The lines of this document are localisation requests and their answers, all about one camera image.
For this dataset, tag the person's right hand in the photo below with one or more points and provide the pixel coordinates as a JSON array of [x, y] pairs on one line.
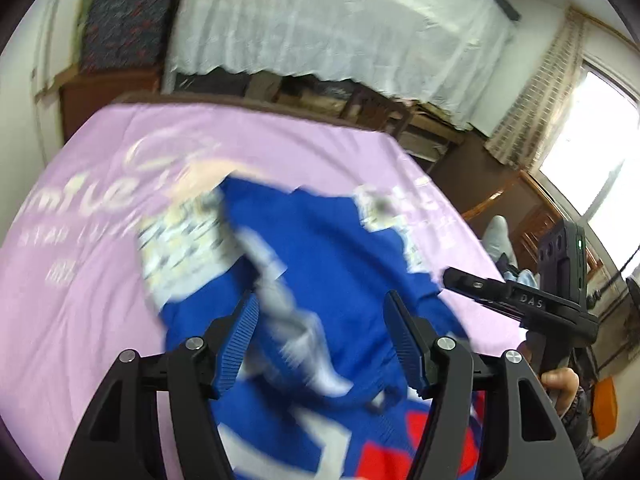
[[562, 385]]

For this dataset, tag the person's leg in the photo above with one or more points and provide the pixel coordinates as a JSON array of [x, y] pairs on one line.
[[497, 235]]

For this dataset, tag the stack of patterned blue boxes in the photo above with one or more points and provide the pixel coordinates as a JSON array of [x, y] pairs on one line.
[[120, 30]]

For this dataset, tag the blue denim cloth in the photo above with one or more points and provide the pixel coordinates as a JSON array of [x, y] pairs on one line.
[[522, 277]]

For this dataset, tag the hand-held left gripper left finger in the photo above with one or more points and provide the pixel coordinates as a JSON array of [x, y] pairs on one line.
[[240, 340]]

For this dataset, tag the blue printed hooded jacket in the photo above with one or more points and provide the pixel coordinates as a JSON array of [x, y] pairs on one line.
[[325, 260]]

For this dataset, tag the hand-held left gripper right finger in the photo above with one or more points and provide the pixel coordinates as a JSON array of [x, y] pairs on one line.
[[405, 345]]

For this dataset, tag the dark wooden chair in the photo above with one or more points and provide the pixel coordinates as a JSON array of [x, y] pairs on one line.
[[380, 110]]

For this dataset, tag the person's right forearm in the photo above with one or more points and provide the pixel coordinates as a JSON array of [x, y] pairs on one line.
[[585, 445]]

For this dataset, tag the white boards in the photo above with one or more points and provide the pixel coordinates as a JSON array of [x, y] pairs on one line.
[[52, 82]]

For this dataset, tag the wooden workbench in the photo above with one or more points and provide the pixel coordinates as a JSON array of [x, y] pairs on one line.
[[435, 125]]

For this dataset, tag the brown wooden cabinet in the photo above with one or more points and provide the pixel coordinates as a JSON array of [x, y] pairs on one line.
[[110, 95]]

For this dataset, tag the pink printed blanket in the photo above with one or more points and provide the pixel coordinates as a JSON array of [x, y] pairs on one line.
[[100, 310]]

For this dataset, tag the orange plastic object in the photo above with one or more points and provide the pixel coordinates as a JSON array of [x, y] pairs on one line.
[[606, 407]]

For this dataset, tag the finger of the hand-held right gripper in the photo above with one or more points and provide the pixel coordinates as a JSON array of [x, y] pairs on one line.
[[475, 287]]

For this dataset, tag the beige checked curtain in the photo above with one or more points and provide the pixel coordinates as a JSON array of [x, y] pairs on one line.
[[545, 95]]

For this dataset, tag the white lace cloth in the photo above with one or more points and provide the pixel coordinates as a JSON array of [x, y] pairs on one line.
[[325, 20]]

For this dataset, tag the bright window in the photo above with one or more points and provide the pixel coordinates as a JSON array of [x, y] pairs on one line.
[[595, 145]]

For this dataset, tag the wooden table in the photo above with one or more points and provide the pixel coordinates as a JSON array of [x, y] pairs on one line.
[[200, 101]]

